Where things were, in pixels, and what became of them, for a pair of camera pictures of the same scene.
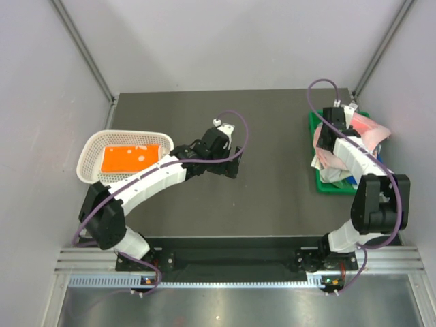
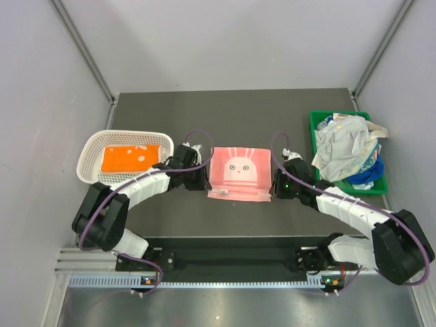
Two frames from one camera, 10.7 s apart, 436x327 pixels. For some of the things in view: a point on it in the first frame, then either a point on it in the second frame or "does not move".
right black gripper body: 321,141 -> 285,189
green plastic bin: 315,118 does not move
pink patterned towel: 373,131 -> 240,174
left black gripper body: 227,169 -> 195,179
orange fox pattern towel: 129,159 does not move
